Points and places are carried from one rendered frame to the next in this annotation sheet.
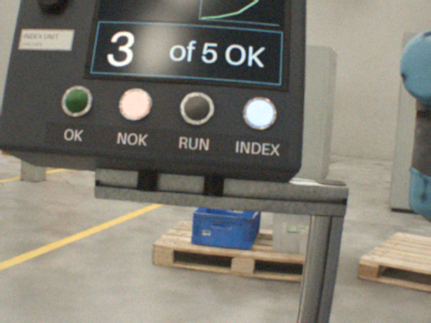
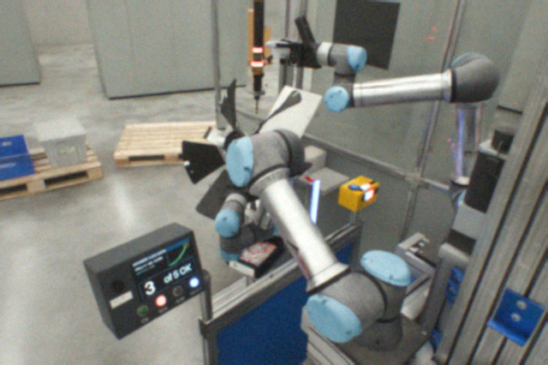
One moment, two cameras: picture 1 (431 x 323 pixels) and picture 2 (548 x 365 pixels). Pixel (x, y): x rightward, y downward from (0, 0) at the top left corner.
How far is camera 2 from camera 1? 0.84 m
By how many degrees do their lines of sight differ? 48
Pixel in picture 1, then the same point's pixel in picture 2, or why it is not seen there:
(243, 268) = (38, 188)
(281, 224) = (52, 151)
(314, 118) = (16, 32)
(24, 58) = (116, 309)
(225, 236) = (12, 170)
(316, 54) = not seen: outside the picture
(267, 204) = not seen: hidden behind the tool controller
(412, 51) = (219, 224)
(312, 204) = not seen: hidden behind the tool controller
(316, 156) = (30, 63)
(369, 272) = (123, 162)
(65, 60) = (132, 302)
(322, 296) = (209, 301)
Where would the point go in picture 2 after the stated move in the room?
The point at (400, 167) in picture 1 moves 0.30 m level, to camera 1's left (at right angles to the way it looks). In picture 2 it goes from (107, 68) to (88, 71)
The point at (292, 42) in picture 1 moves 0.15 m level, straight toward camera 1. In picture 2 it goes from (196, 257) to (224, 290)
